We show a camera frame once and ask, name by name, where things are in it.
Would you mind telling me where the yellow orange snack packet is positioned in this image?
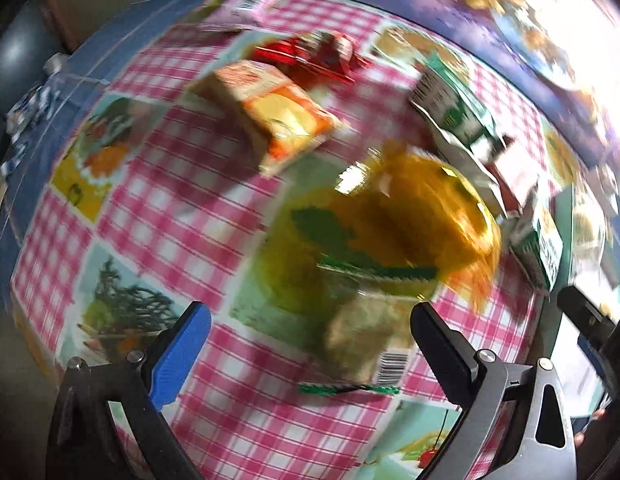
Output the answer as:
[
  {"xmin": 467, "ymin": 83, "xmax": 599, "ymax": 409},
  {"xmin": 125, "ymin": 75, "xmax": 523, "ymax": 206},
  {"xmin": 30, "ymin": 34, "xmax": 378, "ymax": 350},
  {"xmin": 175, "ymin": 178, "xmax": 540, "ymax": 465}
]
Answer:
[{"xmin": 335, "ymin": 145, "xmax": 503, "ymax": 306}]

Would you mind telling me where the clear green label snack packet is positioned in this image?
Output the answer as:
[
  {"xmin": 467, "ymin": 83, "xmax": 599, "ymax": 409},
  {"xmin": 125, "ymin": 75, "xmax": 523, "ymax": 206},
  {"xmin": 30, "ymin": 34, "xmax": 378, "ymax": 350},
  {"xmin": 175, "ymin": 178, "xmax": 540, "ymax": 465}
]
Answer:
[{"xmin": 270, "ymin": 195, "xmax": 441, "ymax": 396}]

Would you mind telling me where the blue white patterned cloth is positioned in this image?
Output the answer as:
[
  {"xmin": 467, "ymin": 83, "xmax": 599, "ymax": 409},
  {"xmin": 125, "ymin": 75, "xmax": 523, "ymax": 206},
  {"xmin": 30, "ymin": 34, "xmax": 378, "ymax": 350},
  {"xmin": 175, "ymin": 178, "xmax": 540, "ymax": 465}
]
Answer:
[{"xmin": 5, "ymin": 55, "xmax": 66, "ymax": 176}]

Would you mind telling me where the green white snack packet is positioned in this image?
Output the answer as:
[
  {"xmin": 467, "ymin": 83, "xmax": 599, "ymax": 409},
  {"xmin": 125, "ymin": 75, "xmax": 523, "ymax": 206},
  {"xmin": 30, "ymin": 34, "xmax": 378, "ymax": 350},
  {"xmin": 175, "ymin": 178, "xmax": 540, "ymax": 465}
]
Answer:
[{"xmin": 407, "ymin": 52, "xmax": 513, "ymax": 156}]

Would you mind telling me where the shiny red snack packet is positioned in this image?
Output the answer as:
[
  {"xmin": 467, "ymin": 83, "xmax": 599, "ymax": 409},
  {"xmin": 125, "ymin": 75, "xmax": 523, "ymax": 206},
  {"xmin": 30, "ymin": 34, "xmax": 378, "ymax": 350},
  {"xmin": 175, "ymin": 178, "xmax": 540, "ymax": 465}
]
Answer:
[{"xmin": 252, "ymin": 30, "xmax": 373, "ymax": 83}]

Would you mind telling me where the pink snack packet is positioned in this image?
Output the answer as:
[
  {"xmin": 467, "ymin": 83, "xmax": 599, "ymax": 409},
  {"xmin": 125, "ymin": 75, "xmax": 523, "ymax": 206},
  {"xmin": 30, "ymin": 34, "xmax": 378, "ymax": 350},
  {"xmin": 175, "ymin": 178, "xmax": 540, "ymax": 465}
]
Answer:
[{"xmin": 190, "ymin": 0, "xmax": 281, "ymax": 33}]

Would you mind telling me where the red white snack packet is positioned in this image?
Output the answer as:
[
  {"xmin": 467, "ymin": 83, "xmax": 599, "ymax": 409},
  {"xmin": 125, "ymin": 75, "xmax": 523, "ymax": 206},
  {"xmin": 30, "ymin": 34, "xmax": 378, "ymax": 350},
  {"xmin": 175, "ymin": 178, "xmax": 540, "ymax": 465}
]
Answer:
[{"xmin": 482, "ymin": 135, "xmax": 541, "ymax": 216}]

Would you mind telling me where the white serrated snack packet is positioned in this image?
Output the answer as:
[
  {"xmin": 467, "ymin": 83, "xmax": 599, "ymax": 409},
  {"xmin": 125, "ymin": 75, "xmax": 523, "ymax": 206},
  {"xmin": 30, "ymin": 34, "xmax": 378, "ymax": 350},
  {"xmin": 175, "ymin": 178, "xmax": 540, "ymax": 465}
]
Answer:
[{"xmin": 422, "ymin": 110, "xmax": 508, "ymax": 216}]

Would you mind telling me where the green white snack carton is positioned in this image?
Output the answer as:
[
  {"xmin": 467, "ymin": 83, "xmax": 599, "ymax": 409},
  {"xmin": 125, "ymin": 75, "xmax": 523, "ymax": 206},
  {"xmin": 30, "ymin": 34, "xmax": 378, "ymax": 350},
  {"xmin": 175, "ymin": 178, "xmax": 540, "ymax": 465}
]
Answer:
[{"xmin": 510, "ymin": 195, "xmax": 566, "ymax": 293}]

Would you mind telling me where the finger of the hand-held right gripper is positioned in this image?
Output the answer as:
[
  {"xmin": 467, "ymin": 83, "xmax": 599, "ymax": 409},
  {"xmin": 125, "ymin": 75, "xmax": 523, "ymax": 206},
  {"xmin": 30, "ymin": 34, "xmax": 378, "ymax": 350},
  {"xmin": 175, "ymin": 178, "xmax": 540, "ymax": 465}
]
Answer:
[{"xmin": 556, "ymin": 285, "xmax": 618, "ymax": 348}]

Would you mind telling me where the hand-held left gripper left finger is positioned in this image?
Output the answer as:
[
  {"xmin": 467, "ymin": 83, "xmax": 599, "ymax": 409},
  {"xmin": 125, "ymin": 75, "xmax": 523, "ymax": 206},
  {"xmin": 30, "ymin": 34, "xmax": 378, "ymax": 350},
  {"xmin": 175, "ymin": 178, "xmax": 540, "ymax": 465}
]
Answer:
[{"xmin": 45, "ymin": 301, "xmax": 213, "ymax": 480}]

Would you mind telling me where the white tray with teal rim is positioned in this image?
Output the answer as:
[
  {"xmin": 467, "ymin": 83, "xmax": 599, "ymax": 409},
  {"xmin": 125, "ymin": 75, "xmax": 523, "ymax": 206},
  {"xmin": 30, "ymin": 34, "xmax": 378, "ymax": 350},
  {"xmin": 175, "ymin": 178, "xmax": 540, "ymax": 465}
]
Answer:
[{"xmin": 540, "ymin": 180, "xmax": 620, "ymax": 411}]

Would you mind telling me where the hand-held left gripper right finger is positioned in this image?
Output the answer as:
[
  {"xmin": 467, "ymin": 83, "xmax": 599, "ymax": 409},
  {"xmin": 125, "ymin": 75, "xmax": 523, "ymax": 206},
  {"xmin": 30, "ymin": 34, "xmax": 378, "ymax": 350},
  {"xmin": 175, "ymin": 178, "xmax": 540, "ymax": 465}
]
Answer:
[{"xmin": 410, "ymin": 302, "xmax": 576, "ymax": 480}]

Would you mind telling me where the blue grey cushion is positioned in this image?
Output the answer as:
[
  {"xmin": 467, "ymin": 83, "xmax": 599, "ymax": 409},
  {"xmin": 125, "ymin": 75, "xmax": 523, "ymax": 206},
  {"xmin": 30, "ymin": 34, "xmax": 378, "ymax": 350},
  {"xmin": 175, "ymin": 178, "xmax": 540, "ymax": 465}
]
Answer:
[{"xmin": 0, "ymin": 0, "xmax": 71, "ymax": 111}]

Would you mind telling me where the pink checkered picture tablecloth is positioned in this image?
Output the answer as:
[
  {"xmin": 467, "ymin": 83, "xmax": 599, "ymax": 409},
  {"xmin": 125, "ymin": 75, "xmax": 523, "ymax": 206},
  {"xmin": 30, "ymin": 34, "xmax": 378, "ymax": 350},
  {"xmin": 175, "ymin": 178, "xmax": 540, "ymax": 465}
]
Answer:
[{"xmin": 10, "ymin": 0, "xmax": 586, "ymax": 480}]

